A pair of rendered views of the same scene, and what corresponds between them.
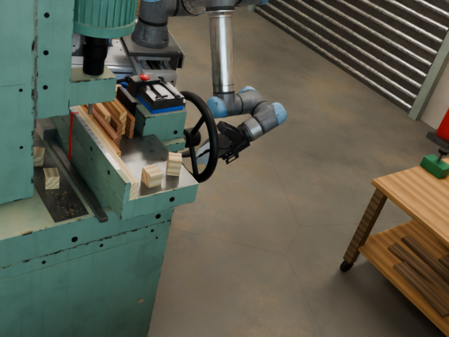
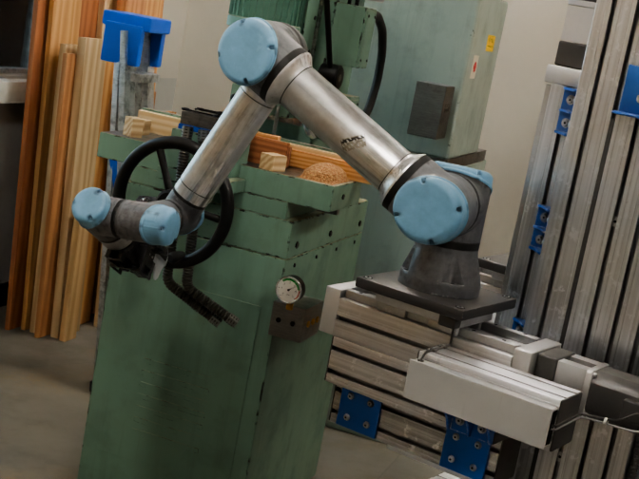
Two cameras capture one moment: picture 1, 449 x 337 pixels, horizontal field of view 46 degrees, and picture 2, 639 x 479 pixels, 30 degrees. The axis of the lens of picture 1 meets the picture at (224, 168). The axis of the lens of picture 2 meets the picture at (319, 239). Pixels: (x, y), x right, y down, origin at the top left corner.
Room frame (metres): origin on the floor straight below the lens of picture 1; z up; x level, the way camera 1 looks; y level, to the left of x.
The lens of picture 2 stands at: (3.80, -0.81, 1.27)
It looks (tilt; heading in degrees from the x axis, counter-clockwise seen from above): 11 degrees down; 151
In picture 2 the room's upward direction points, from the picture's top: 11 degrees clockwise
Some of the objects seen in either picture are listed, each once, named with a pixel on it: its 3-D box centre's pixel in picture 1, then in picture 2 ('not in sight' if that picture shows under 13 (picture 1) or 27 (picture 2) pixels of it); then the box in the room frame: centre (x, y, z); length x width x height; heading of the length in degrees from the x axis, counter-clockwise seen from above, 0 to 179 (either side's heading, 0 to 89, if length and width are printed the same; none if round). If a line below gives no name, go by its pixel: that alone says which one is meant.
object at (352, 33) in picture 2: not in sight; (352, 35); (1.14, 0.64, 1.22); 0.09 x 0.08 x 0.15; 133
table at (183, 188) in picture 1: (123, 132); (221, 169); (1.25, 0.30, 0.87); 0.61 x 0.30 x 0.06; 43
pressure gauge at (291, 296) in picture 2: not in sight; (290, 293); (1.51, 0.40, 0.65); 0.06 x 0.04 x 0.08; 43
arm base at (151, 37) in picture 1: (152, 29); (443, 261); (2.03, 0.43, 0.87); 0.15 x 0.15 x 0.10
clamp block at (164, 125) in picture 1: (152, 115); (209, 152); (1.31, 0.24, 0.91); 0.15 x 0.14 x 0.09; 43
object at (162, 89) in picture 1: (156, 91); (216, 121); (1.31, 0.24, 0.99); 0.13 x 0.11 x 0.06; 43
